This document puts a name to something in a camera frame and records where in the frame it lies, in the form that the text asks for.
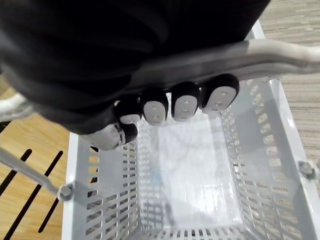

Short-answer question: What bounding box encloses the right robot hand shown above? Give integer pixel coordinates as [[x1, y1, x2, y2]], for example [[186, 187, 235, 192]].
[[0, 0, 271, 151]]

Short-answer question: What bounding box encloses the white plastic shopping basket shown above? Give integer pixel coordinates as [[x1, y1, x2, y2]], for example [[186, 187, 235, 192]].
[[61, 19, 320, 240]]

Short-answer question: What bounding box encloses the grey basket handle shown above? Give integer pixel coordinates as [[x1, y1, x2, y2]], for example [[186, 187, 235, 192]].
[[0, 39, 320, 203]]

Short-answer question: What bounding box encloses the slotted wooden board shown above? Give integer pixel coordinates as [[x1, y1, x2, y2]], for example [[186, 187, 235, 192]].
[[0, 72, 74, 240]]

